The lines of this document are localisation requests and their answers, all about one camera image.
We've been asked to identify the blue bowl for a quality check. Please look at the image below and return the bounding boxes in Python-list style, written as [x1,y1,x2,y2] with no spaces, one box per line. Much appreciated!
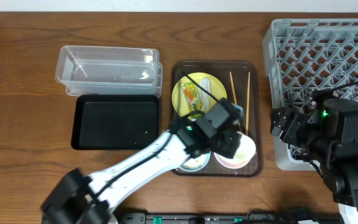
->
[179,153,211,172]

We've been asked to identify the grey dishwasher rack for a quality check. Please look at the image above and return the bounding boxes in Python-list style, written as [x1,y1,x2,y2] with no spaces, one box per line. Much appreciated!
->
[262,18,358,171]

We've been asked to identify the clear plastic bin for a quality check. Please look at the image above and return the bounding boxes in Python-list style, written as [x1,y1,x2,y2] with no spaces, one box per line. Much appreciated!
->
[55,45,163,97]

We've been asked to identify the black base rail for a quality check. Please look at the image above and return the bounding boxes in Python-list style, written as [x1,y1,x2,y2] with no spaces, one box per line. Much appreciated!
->
[116,207,344,224]

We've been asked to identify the black tray bin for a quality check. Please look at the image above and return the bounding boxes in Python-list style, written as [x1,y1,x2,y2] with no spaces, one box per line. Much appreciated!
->
[71,95,159,150]

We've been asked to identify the brown serving tray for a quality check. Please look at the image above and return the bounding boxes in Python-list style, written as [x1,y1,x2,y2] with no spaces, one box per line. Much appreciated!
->
[171,60,263,178]

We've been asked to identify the pink white bowl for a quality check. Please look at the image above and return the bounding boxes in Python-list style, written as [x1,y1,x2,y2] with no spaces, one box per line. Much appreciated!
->
[214,131,256,169]

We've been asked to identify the orange green snack wrapper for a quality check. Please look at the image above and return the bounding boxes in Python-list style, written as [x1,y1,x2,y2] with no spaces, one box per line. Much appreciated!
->
[181,82,201,112]

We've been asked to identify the yellow plate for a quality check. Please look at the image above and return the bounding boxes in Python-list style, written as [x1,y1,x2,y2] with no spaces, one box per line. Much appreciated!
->
[172,72,227,116]

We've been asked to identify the right wooden chopstick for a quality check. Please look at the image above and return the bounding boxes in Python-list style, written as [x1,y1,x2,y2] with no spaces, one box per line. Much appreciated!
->
[245,72,250,136]

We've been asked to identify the wooden chopstick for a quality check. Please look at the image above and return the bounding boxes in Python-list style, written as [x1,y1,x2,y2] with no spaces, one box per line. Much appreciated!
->
[229,71,237,105]
[245,72,250,136]

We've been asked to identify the left wooden chopstick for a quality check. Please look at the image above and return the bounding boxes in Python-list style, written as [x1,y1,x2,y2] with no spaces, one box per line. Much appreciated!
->
[229,71,237,105]

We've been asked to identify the rice leftovers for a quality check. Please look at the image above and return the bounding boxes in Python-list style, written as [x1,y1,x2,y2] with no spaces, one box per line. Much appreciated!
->
[182,154,207,170]

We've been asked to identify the white wrapper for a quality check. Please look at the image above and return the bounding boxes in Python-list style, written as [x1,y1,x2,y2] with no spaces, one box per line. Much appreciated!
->
[200,77,211,112]

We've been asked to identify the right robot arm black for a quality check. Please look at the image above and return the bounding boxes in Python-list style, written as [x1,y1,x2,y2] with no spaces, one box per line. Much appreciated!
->
[270,88,358,212]

